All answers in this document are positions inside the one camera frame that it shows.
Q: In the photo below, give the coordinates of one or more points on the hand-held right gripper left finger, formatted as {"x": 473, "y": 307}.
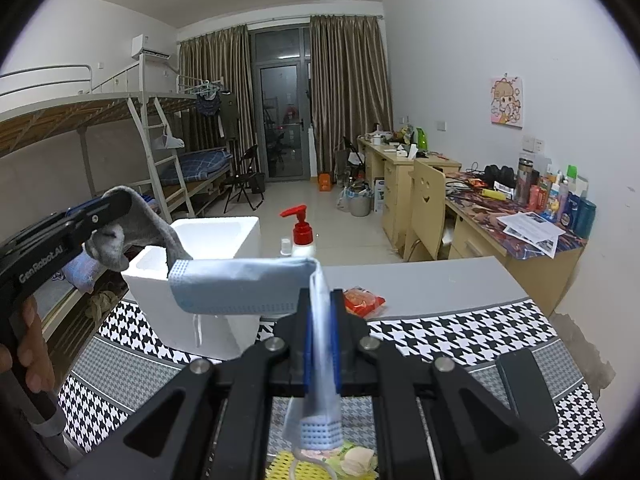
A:
{"x": 309, "y": 360}

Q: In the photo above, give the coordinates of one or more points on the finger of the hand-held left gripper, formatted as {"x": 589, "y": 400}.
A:
{"x": 107, "y": 207}

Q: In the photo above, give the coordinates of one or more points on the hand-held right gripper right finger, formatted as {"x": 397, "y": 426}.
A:
{"x": 338, "y": 360}

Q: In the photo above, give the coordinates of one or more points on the grey sock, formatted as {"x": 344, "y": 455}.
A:
{"x": 150, "y": 215}

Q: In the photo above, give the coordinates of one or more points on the blue face mask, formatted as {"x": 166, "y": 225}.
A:
{"x": 240, "y": 285}

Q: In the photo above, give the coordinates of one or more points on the white foam box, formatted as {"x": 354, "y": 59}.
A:
{"x": 210, "y": 240}

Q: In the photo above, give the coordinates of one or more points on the person's left hand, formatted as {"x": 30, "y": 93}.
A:
{"x": 35, "y": 350}

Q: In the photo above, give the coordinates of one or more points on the red snack packet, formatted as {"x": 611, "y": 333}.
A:
{"x": 362, "y": 301}

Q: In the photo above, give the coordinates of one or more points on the beige cloth under bed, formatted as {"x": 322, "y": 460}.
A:
{"x": 100, "y": 304}

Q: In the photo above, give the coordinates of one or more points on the white plastic bag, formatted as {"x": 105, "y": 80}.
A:
{"x": 167, "y": 141}

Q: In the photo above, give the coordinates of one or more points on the white metal bunk bed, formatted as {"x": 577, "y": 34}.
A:
{"x": 100, "y": 110}

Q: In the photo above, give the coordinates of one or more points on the yellow cloth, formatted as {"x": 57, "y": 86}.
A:
{"x": 285, "y": 467}

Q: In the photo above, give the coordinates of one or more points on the small clear spray bottle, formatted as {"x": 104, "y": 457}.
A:
{"x": 285, "y": 249}

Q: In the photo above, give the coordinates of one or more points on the houndstooth table cloth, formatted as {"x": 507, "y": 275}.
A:
{"x": 450, "y": 335}

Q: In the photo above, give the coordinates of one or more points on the red pump bottle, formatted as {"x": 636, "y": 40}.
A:
{"x": 302, "y": 240}

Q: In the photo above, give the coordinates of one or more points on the black folding chair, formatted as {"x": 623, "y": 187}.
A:
{"x": 247, "y": 175}

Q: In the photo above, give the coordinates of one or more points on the hanging dark clothes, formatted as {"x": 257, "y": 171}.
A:
{"x": 220, "y": 107}

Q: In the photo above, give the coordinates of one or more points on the grey bucket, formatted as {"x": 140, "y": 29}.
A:
{"x": 360, "y": 205}

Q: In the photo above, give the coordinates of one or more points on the white air conditioner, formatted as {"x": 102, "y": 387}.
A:
{"x": 150, "y": 46}

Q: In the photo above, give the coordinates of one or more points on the blue white cardboard box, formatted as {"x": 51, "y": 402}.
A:
{"x": 379, "y": 195}

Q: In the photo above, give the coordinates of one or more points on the orange container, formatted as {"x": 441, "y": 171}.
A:
{"x": 325, "y": 182}

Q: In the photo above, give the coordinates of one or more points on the brown curtain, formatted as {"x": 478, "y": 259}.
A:
{"x": 350, "y": 85}
{"x": 215, "y": 60}

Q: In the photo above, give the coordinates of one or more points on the wooden smiley chair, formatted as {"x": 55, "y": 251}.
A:
{"x": 427, "y": 200}

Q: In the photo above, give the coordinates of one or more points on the wooden desk with patterned mat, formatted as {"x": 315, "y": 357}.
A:
{"x": 500, "y": 270}

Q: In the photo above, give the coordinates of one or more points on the black phone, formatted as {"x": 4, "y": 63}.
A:
{"x": 525, "y": 385}

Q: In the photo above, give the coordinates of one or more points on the cluttered wooden desk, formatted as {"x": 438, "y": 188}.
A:
{"x": 395, "y": 175}

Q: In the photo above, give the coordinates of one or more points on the glass balcony door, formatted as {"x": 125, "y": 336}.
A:
{"x": 280, "y": 110}

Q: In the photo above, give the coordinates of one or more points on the folded dark chair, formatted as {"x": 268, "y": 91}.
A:
{"x": 354, "y": 157}

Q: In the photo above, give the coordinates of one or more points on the yellow tube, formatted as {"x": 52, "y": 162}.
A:
{"x": 491, "y": 193}

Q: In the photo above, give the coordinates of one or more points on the printed papers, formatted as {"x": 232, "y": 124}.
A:
{"x": 532, "y": 232}

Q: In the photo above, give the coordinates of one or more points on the green bottle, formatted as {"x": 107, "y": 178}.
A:
{"x": 421, "y": 139}

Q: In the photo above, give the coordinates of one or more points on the black bag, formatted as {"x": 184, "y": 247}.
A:
{"x": 500, "y": 175}

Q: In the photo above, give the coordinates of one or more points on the white light switch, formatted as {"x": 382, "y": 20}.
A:
{"x": 440, "y": 125}

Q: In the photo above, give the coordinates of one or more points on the white wall socket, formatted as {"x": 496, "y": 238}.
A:
{"x": 534, "y": 144}

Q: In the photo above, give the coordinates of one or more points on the cartoon wall poster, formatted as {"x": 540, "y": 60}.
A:
{"x": 507, "y": 101}

